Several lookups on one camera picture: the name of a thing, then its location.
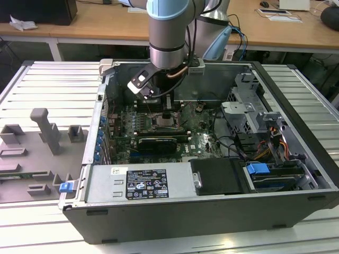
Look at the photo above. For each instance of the black RAM slot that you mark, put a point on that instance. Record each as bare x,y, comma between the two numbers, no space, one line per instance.
159,132
159,128
144,108
144,103

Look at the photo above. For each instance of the white paper sheet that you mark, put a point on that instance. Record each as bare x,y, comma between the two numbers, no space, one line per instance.
136,10
286,18

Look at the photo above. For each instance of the grey parts rack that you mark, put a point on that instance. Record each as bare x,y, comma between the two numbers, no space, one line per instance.
31,158

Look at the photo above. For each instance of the grey metal drive cage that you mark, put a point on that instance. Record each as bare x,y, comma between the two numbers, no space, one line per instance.
238,108

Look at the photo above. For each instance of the black computer mouse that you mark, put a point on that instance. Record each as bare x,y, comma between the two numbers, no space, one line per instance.
264,4

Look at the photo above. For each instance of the silver power supply with label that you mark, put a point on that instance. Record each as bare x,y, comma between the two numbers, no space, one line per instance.
100,185

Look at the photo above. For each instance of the blue expansion slot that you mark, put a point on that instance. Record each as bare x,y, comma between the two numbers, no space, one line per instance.
135,153

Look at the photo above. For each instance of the CPU socket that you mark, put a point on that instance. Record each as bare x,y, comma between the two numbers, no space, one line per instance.
156,124

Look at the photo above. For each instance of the black open PC case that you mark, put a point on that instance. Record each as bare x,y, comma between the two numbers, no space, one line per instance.
185,222

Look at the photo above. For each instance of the black plastic bay shroud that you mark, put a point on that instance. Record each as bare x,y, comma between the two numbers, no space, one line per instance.
217,177

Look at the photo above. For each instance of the crumpled white paper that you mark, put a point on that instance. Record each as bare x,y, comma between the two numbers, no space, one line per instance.
22,23

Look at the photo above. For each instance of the black round object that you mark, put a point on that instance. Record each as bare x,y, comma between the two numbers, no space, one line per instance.
329,16

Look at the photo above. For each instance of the blue card retention clip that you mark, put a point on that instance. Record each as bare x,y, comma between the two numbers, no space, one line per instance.
102,121
98,154
100,139

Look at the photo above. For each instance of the round coin battery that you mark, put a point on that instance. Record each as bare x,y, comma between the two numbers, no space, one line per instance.
200,107

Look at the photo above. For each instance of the pale blue teach pendant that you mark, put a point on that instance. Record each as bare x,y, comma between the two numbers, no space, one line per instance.
219,42

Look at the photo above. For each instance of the black graphics card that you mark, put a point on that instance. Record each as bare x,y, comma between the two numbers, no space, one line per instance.
157,145

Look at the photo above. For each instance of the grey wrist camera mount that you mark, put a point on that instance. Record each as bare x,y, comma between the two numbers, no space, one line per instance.
198,69

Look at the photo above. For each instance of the black box on desk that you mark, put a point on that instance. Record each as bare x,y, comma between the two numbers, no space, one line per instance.
37,10

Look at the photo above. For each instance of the white flat device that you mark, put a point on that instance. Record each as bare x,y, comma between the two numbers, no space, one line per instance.
274,11

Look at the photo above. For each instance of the green motherboard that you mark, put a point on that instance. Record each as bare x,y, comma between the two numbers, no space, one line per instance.
201,143

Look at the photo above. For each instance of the blue case latch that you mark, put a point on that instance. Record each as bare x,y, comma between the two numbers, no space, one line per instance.
65,187

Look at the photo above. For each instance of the hard disk in blue carrier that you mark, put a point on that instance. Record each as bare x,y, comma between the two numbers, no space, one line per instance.
257,168

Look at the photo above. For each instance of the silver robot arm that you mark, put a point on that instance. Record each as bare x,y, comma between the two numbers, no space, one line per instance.
165,34

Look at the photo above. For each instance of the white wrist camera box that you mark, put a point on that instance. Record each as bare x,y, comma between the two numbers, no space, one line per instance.
137,86

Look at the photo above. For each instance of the wooden desk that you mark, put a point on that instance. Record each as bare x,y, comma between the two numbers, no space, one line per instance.
106,21

